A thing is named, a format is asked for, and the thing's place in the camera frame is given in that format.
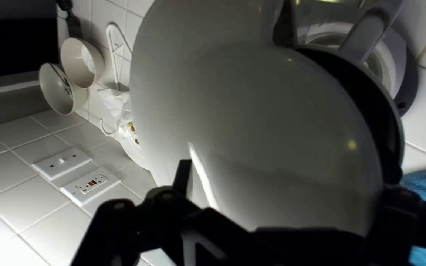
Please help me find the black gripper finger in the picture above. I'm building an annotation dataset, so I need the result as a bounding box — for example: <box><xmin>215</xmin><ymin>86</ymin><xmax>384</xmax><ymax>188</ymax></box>
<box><xmin>172</xmin><ymin>158</ymin><xmax>196</xmax><ymax>200</ymax></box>

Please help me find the white coffee maker lid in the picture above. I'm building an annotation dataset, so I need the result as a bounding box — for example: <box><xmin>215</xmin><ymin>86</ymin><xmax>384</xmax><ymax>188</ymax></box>
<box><xmin>128</xmin><ymin>0</ymin><xmax>388</xmax><ymax>234</ymax></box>

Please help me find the white paper napkin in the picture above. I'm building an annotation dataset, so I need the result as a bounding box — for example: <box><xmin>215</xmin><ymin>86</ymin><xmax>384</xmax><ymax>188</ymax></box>
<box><xmin>88</xmin><ymin>82</ymin><xmax>137</xmax><ymax>138</ymax></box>

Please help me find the white wall outlet plate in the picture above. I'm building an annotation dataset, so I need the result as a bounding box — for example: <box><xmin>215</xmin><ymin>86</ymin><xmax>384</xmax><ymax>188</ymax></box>
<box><xmin>60</xmin><ymin>166</ymin><xmax>123</xmax><ymax>209</ymax></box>

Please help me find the white light switch plate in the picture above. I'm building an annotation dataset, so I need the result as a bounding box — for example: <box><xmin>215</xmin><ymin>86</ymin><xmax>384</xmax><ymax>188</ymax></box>
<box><xmin>30</xmin><ymin>145</ymin><xmax>95</xmax><ymax>182</ymax></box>

